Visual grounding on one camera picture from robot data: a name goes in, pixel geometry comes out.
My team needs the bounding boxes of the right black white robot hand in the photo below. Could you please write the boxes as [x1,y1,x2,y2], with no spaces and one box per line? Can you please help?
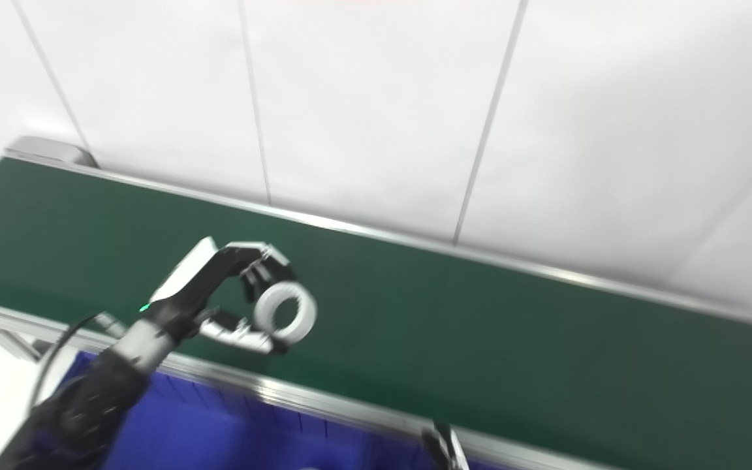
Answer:
[421,423,469,470]

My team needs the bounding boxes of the green conveyor belt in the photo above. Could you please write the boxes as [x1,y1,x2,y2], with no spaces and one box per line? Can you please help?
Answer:
[0,157,752,470]
[0,135,752,470]

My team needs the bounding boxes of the blue bin with white rings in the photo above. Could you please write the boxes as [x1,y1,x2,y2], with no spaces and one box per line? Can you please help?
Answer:
[55,351,377,470]

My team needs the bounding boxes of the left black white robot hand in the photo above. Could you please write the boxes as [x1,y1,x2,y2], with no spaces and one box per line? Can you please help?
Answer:
[140,236,298,356]

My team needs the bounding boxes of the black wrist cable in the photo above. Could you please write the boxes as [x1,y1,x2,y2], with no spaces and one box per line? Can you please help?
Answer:
[26,313,101,418]

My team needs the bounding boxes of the white ring-shaped plastic part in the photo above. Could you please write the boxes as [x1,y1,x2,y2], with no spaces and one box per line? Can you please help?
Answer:
[253,280,319,346]

